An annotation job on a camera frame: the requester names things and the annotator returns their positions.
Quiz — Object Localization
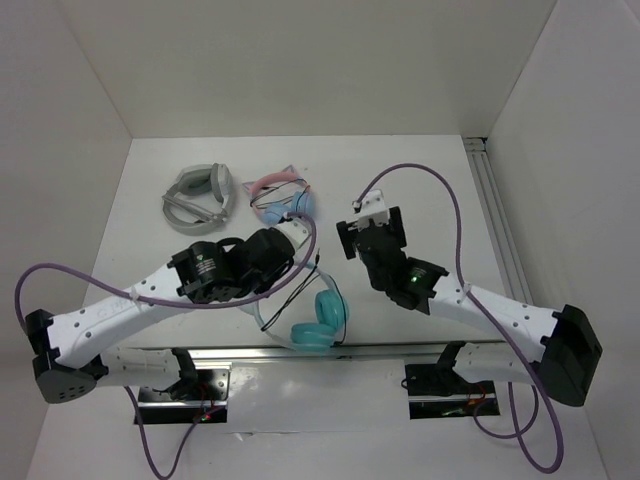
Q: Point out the black headphone audio cable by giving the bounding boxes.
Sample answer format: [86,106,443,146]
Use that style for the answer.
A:
[259,249,349,346]

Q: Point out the teal white cat-ear headphones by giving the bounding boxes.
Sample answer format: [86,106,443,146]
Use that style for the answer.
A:
[240,254,350,354]

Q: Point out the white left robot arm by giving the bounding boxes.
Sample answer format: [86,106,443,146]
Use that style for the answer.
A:
[26,221,310,404]

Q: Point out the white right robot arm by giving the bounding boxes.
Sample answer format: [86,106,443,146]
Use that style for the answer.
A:
[336,207,603,407]

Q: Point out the pink blue cat-ear headphones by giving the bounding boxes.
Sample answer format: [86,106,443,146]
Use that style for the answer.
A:
[242,165,316,225]

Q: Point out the grey over-ear headphones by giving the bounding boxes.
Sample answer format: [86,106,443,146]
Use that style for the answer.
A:
[161,163,236,236]

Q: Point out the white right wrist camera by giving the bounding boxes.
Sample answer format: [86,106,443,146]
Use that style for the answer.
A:
[352,189,390,231]

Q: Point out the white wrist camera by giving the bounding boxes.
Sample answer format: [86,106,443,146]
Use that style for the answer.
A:
[275,212,317,251]
[352,189,390,231]

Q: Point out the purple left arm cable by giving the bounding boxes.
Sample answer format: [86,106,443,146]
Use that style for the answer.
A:
[13,210,319,479]

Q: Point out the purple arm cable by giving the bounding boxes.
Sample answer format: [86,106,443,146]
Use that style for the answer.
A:
[13,210,319,479]
[357,162,564,474]

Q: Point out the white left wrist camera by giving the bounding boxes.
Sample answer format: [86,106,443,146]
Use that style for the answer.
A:
[275,212,317,251]

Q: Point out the aluminium mounting rail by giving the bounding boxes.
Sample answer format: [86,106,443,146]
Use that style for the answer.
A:
[188,342,448,366]

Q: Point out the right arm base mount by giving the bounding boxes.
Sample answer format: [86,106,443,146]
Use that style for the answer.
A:
[401,341,500,420]

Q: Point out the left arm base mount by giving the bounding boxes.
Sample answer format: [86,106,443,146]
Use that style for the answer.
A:
[137,348,231,425]

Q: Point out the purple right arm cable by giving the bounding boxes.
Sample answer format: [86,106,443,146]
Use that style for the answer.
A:
[357,162,564,474]

